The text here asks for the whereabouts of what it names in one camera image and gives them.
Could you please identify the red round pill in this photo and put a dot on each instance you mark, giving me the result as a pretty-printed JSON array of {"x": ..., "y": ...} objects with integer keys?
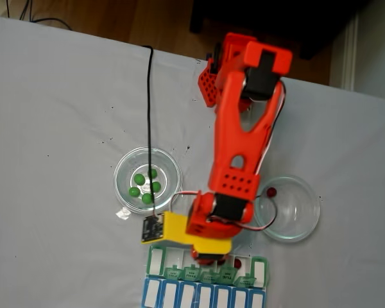
[
  {"x": 237, "y": 263},
  {"x": 271, "y": 192}
]

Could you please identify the weekly pill organizer box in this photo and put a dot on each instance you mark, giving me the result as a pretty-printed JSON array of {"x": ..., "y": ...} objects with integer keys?
[{"x": 155, "y": 261}]

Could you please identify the green round pill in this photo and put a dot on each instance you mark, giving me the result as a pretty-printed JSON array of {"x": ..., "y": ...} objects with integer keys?
[
  {"x": 145, "y": 199},
  {"x": 139, "y": 179},
  {"x": 155, "y": 174},
  {"x": 157, "y": 187},
  {"x": 134, "y": 192}
]

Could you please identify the clear glass dish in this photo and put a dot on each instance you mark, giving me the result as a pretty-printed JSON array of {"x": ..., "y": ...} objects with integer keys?
[
  {"x": 295, "y": 224},
  {"x": 131, "y": 160}
]

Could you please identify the clear tape scrap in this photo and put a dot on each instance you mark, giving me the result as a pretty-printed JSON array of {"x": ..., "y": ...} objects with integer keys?
[{"x": 123, "y": 213}]

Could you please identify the white door trim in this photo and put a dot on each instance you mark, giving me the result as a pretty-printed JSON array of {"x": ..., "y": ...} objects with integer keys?
[{"x": 349, "y": 57}]

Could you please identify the dark wooden furniture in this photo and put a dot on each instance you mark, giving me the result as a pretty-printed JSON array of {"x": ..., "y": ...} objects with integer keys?
[{"x": 324, "y": 16}]

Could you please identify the black camera circuit board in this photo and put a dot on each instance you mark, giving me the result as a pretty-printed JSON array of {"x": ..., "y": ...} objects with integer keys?
[{"x": 152, "y": 229}]

